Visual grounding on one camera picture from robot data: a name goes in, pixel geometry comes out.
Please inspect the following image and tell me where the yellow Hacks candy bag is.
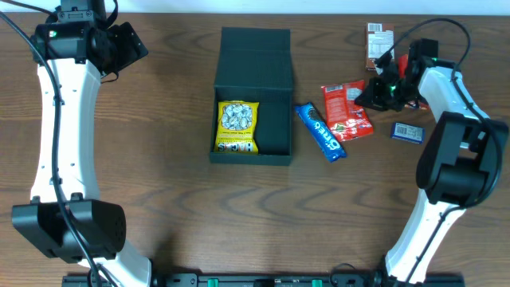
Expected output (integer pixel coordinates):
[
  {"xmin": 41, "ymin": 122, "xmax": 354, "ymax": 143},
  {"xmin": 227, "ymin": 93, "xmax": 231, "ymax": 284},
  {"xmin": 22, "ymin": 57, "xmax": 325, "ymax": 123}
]
[{"xmin": 214, "ymin": 100, "xmax": 259, "ymax": 155}]

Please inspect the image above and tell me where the brown carton box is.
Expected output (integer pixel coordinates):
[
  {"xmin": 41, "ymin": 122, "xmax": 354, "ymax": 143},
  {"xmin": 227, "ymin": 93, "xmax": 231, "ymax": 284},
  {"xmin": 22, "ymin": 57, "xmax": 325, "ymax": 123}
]
[{"xmin": 366, "ymin": 22, "xmax": 394, "ymax": 71}]

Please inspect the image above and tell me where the red carton box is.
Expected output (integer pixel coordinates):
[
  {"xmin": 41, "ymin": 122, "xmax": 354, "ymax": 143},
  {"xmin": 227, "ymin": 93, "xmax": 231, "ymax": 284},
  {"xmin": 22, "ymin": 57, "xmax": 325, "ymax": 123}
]
[{"xmin": 396, "ymin": 53, "xmax": 431, "ymax": 111}]

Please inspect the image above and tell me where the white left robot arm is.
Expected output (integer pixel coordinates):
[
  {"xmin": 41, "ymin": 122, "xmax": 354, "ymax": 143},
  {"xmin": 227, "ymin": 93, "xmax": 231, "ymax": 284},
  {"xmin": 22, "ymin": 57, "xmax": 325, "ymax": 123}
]
[{"xmin": 12, "ymin": 21, "xmax": 153, "ymax": 286}]

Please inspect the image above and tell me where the blue Oreo cookie pack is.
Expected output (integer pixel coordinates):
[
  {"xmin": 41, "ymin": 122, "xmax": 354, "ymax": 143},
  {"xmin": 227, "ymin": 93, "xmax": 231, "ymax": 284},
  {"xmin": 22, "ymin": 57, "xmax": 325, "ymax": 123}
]
[{"xmin": 294, "ymin": 102, "xmax": 347, "ymax": 163}]

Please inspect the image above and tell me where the dark green box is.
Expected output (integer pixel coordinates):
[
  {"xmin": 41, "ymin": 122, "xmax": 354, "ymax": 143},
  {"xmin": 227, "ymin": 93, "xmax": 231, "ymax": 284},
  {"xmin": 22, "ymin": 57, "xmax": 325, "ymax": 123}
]
[{"xmin": 210, "ymin": 27, "xmax": 294, "ymax": 166}]

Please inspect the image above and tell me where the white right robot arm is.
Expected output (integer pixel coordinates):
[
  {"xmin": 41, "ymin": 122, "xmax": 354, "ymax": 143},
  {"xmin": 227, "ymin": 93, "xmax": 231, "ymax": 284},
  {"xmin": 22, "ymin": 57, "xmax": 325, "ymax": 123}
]
[{"xmin": 355, "ymin": 39, "xmax": 509, "ymax": 286}]

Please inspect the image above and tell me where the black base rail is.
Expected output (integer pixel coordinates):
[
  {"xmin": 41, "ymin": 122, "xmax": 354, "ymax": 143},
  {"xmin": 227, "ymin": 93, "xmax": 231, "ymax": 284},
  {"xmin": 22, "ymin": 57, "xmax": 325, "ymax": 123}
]
[{"xmin": 61, "ymin": 269, "xmax": 465, "ymax": 287}]

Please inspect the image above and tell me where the small blue box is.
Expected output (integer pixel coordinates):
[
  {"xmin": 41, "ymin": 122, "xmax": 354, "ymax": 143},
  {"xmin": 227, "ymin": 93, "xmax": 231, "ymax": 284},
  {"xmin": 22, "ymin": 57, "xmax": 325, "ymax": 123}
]
[{"xmin": 390, "ymin": 122, "xmax": 425, "ymax": 144}]

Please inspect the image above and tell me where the red Hacks candy bag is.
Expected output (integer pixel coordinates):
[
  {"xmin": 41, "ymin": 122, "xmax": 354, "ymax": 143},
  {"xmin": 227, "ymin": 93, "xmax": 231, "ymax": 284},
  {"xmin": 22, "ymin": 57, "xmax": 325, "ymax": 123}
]
[{"xmin": 322, "ymin": 81, "xmax": 374, "ymax": 142}]

